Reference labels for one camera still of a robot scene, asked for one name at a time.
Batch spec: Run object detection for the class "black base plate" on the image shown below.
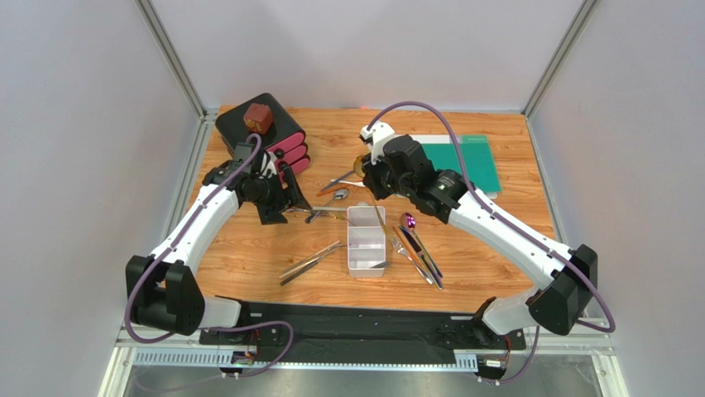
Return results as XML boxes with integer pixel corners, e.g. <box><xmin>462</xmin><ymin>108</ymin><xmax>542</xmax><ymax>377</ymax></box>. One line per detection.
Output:
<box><xmin>199</xmin><ymin>302</ymin><xmax>527</xmax><ymax>365</ymax></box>

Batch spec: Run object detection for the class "black pink drawer box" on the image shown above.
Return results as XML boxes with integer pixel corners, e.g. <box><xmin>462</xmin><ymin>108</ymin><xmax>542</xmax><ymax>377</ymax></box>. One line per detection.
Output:
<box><xmin>215</xmin><ymin>93</ymin><xmax>311</xmax><ymax>177</ymax></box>

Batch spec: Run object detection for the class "red brown cube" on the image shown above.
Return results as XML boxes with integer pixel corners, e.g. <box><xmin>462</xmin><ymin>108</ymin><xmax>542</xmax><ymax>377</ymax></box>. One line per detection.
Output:
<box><xmin>242</xmin><ymin>103</ymin><xmax>273</xmax><ymax>135</ymax></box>

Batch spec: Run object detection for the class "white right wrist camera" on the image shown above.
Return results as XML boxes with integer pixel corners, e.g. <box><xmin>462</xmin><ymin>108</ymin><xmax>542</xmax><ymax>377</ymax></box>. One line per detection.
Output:
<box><xmin>359</xmin><ymin>122</ymin><xmax>396</xmax><ymax>165</ymax></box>

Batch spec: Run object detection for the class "white ceramic spoon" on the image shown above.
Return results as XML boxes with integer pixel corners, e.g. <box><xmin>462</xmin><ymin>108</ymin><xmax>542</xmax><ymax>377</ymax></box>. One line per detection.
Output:
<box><xmin>336</xmin><ymin>180</ymin><xmax>365</xmax><ymax>188</ymax></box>

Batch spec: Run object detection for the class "white handled ladle spoon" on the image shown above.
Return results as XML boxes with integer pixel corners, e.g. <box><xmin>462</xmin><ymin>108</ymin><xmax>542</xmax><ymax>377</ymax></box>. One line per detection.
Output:
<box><xmin>312</xmin><ymin>201</ymin><xmax>369</xmax><ymax>213</ymax></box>

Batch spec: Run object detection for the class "green notebook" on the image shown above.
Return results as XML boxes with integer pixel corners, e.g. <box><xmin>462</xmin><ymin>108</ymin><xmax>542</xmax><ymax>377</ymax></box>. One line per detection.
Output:
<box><xmin>411</xmin><ymin>135</ymin><xmax>502</xmax><ymax>199</ymax></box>

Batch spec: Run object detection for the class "gold spoon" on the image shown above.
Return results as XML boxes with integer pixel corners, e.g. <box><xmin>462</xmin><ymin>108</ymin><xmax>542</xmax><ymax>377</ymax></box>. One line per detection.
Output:
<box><xmin>353</xmin><ymin>155</ymin><xmax>388</xmax><ymax>236</ymax></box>

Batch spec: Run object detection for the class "silver utensil in organizer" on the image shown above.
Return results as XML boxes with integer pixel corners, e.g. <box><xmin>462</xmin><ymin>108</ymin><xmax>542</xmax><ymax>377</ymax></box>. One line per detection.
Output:
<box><xmin>370</xmin><ymin>261</ymin><xmax>391</xmax><ymax>269</ymax></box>

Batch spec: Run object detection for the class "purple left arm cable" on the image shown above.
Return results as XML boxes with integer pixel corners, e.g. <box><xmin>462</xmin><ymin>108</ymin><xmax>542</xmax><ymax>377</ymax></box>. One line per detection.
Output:
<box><xmin>123</xmin><ymin>133</ymin><xmax>295</xmax><ymax>379</ymax></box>

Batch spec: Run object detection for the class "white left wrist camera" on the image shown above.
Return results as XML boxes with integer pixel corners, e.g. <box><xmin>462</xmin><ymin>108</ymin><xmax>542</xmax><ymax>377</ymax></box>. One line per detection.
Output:
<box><xmin>259</xmin><ymin>151</ymin><xmax>278</xmax><ymax>179</ymax></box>

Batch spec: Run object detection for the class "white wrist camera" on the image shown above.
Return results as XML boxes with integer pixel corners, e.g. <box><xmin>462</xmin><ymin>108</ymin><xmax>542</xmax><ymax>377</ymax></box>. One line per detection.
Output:
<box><xmin>259</xmin><ymin>151</ymin><xmax>278</xmax><ymax>179</ymax></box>
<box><xmin>359</xmin><ymin>122</ymin><xmax>396</xmax><ymax>165</ymax></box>

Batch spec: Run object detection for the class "iridescent purple spoon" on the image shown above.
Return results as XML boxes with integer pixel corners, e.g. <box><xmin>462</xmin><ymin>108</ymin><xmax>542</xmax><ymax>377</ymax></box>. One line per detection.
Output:
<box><xmin>400</xmin><ymin>213</ymin><xmax>443</xmax><ymax>279</ymax></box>

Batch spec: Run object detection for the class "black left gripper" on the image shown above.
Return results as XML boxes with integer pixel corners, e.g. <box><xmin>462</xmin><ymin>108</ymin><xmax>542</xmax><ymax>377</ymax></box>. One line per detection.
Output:
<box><xmin>246</xmin><ymin>166</ymin><xmax>311</xmax><ymax>225</ymax></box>

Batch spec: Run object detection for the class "iridescent purple knife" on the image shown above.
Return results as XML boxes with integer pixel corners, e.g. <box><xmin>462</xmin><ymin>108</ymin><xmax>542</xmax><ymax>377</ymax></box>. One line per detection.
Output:
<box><xmin>400</xmin><ymin>227</ymin><xmax>444</xmax><ymax>290</ymax></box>

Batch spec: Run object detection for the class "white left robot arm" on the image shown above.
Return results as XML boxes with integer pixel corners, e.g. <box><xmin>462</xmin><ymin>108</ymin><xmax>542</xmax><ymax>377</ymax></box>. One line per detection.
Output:
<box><xmin>124</xmin><ymin>143</ymin><xmax>310</xmax><ymax>343</ymax></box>

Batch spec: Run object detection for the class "silver fork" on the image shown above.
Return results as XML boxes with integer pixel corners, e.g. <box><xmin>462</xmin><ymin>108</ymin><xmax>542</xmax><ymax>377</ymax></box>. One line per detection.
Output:
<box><xmin>391</xmin><ymin>237</ymin><xmax>433</xmax><ymax>285</ymax></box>
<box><xmin>286</xmin><ymin>208</ymin><xmax>348</xmax><ymax>220</ymax></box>

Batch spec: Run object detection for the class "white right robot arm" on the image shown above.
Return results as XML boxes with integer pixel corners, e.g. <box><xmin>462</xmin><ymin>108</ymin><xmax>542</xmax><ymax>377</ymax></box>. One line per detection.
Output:
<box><xmin>359</xmin><ymin>132</ymin><xmax>598</xmax><ymax>336</ymax></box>

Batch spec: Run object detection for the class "white compartment organizer box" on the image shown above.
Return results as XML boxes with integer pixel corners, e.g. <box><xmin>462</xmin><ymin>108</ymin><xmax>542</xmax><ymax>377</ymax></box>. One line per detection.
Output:
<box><xmin>347</xmin><ymin>205</ymin><xmax>387</xmax><ymax>278</ymax></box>

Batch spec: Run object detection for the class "blue grey plastic spoon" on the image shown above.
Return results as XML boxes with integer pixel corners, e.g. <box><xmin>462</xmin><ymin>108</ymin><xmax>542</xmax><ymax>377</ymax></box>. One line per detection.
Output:
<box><xmin>319</xmin><ymin>170</ymin><xmax>355</xmax><ymax>192</ymax></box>

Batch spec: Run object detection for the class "silver metal spoon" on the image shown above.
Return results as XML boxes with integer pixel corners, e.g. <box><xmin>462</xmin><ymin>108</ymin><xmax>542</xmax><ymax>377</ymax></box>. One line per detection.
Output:
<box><xmin>305</xmin><ymin>188</ymin><xmax>349</xmax><ymax>224</ymax></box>

